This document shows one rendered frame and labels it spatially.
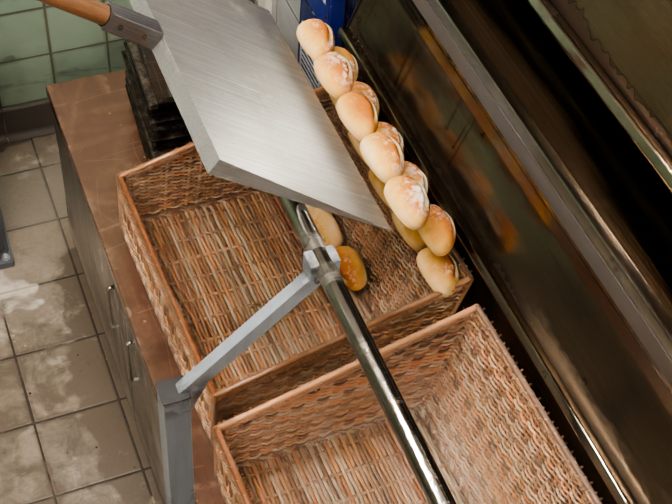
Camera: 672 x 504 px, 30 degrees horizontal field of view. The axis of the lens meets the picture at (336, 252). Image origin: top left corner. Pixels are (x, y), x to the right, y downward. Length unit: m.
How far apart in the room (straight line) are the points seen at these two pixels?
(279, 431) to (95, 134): 0.89
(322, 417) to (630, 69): 0.89
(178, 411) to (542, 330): 0.57
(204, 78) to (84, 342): 1.34
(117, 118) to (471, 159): 0.96
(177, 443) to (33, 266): 1.41
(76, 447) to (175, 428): 1.06
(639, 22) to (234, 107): 0.62
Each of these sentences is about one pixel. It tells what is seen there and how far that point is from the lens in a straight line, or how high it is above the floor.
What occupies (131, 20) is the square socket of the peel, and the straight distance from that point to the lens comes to 1.81.
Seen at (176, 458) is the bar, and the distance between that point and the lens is 1.97.
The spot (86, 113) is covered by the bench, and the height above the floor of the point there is 0.58.
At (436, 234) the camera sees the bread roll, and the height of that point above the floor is 0.98.
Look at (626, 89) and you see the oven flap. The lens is 1.58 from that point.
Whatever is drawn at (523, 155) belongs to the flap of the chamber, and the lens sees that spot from 1.57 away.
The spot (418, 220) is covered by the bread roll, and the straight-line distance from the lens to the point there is 1.95.
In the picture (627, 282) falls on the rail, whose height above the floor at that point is 1.42.
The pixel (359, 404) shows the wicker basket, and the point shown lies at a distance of 2.18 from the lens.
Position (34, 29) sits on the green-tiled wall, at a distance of 3.39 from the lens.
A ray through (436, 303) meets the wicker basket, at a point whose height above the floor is 0.81.
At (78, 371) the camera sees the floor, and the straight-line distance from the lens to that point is 3.06.
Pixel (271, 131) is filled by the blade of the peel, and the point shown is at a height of 1.17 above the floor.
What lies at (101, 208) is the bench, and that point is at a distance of 2.59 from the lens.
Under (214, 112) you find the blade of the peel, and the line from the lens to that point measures 1.82.
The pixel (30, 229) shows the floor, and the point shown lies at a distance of 3.36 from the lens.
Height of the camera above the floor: 2.48
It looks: 49 degrees down
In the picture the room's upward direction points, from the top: 5 degrees clockwise
